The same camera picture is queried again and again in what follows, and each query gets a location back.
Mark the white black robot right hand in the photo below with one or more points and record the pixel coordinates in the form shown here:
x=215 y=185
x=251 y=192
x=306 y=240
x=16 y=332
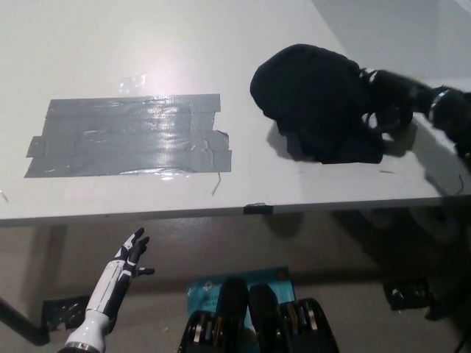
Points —
x=393 y=95

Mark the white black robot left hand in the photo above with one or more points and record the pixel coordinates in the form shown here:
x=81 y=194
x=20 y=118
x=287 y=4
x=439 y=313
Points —
x=110 y=287

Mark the black t-shirt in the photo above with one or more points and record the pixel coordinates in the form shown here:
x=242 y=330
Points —
x=312 y=103

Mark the teal cardboard box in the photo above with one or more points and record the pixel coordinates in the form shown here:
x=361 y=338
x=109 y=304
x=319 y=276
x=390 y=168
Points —
x=206 y=290

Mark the grey duct tape patch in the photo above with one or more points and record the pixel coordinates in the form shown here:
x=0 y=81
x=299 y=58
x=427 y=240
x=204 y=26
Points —
x=132 y=138

